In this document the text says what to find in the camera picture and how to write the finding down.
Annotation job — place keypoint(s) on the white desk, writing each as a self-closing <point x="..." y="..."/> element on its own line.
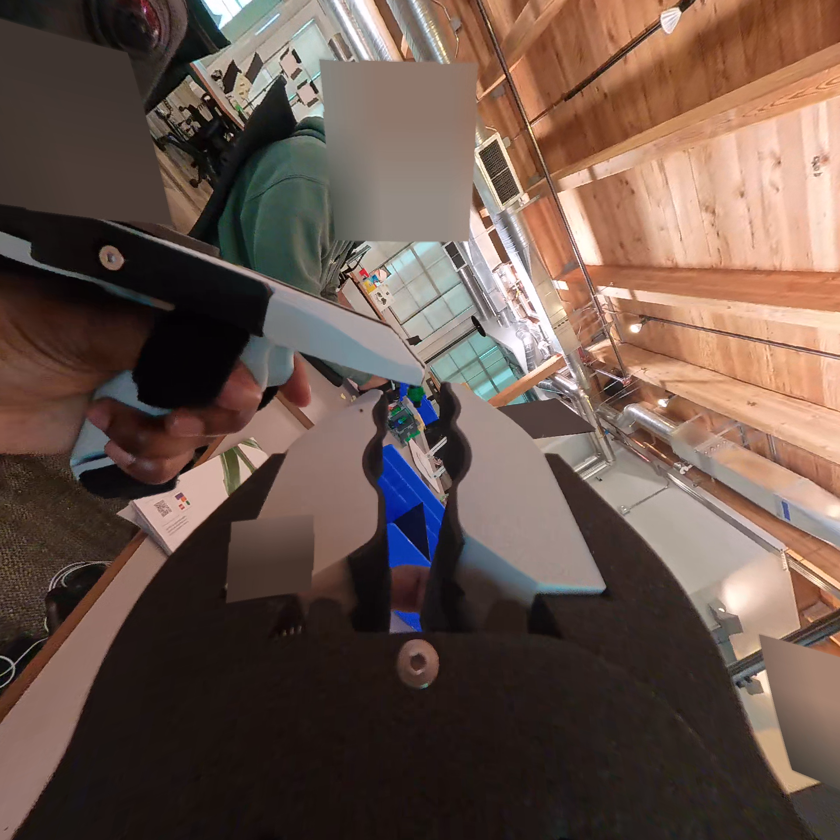
<point x="79" y="656"/>

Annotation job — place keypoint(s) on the person's left hand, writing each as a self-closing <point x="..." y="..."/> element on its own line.
<point x="52" y="354"/>

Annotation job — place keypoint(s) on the blue plastic bin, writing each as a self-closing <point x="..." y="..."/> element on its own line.
<point x="407" y="485"/>

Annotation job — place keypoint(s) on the black floor lamp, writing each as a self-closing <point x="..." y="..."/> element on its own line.
<point x="478" y="325"/>

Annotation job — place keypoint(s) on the white printed card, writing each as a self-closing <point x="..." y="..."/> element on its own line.
<point x="164" y="518"/>

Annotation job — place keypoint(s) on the white ceiling vent grille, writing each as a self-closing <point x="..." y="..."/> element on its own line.
<point x="499" y="170"/>

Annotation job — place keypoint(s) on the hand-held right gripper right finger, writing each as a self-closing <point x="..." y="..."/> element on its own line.
<point x="518" y="505"/>

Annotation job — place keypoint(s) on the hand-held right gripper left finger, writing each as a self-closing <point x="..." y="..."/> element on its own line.
<point x="334" y="479"/>

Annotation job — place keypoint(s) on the silver rectangular air duct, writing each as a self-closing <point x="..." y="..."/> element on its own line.
<point x="722" y="459"/>

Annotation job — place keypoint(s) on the black tilted board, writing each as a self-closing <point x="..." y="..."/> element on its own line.
<point x="544" y="420"/>

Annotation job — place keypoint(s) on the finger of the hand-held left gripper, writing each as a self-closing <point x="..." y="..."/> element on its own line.
<point x="341" y="334"/>

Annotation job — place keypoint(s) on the grey wall box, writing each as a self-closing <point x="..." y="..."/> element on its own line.
<point x="725" y="623"/>

